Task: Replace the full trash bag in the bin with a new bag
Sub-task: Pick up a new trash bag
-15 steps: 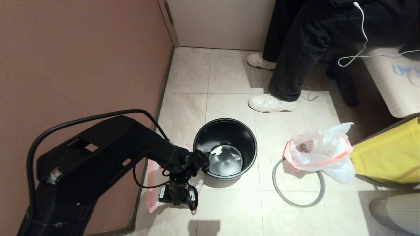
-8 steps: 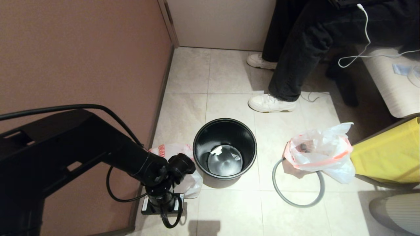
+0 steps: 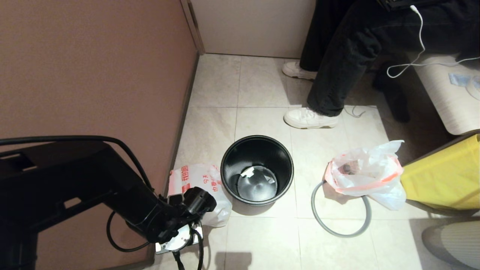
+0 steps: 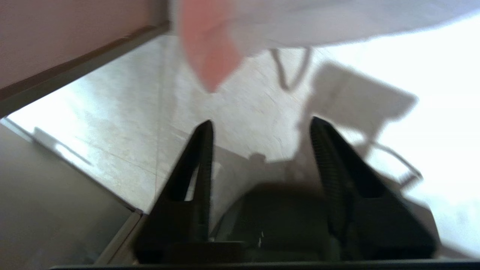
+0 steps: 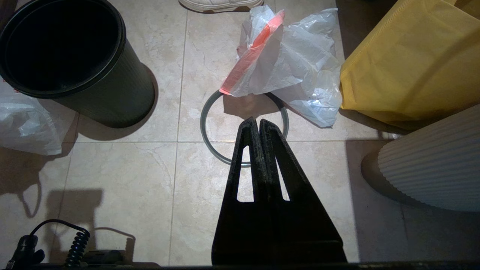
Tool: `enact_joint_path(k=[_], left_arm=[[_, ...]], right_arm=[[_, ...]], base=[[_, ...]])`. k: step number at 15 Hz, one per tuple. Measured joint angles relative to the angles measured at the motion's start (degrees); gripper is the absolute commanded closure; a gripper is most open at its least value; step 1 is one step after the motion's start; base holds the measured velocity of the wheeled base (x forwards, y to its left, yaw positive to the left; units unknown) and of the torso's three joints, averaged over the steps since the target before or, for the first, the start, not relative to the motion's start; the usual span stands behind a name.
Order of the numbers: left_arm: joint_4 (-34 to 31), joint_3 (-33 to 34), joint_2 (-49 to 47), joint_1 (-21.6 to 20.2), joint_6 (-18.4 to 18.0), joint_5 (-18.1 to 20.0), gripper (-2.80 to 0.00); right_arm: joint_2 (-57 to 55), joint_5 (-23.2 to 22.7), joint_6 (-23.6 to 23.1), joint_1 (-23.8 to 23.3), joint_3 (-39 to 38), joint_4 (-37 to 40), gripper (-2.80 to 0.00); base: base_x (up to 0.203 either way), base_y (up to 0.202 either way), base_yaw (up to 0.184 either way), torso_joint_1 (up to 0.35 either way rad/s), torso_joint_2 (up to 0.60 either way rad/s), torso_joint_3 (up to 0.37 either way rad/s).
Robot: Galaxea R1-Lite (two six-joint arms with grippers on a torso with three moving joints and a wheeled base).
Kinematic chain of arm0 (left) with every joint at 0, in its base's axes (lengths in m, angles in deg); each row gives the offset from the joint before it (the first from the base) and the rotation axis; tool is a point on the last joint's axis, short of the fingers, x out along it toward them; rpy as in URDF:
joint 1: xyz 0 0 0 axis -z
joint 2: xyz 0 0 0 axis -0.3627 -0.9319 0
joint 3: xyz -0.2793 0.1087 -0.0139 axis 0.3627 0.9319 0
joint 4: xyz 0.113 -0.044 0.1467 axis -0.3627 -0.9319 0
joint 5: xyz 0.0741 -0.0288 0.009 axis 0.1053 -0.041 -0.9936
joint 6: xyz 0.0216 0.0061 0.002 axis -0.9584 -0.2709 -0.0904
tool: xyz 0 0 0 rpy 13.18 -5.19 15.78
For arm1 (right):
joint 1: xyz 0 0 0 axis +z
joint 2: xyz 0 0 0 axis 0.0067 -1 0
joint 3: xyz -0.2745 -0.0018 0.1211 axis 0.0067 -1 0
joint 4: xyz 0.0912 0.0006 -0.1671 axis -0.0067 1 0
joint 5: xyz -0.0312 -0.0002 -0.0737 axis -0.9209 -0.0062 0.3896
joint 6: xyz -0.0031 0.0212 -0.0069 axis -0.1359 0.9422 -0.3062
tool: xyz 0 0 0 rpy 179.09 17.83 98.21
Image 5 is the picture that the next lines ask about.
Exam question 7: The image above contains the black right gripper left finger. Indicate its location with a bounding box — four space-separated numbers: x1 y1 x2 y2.
211 116 277 264

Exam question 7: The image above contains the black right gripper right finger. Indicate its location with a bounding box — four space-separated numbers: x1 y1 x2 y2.
259 118 348 264

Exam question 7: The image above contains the grey bin ring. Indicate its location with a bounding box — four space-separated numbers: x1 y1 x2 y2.
200 89 289 168

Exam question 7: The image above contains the used translucent trash bag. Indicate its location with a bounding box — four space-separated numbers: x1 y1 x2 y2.
219 5 342 129

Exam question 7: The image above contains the fresh white plastic bag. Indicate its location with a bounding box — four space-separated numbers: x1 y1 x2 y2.
0 79 77 156

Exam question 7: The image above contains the black round trash bin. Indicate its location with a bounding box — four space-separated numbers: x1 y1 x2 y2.
0 0 156 129

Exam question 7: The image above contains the yellow fabric bag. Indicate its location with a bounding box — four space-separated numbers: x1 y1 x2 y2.
339 0 480 132

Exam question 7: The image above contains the pale ribbed round bin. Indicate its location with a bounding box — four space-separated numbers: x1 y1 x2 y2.
377 103 480 212

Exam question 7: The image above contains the white left sneaker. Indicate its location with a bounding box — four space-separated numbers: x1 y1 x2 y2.
178 0 265 15

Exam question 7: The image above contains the black coiled cable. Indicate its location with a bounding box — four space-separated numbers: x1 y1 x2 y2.
67 229 92 267

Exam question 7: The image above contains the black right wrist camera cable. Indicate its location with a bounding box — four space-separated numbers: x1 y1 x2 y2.
7 219 91 269

